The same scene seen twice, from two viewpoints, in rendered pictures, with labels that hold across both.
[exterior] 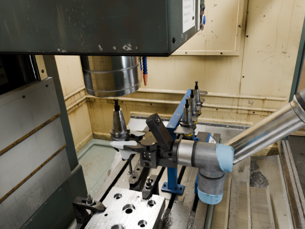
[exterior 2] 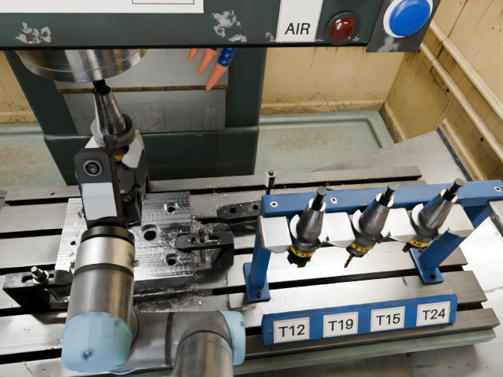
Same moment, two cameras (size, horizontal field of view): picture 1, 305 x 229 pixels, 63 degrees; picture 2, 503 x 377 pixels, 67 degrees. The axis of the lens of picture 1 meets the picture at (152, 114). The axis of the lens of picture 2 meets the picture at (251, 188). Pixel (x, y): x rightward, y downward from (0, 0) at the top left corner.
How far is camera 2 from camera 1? 0.76 m
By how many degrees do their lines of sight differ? 50
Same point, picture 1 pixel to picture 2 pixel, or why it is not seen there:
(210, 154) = (70, 309)
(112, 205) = (150, 209)
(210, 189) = not seen: hidden behind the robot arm
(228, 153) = (70, 348)
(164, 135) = (90, 199)
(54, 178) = (187, 116)
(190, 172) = (316, 298)
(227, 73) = not seen: outside the picture
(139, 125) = (428, 154)
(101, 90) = not seen: hidden behind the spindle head
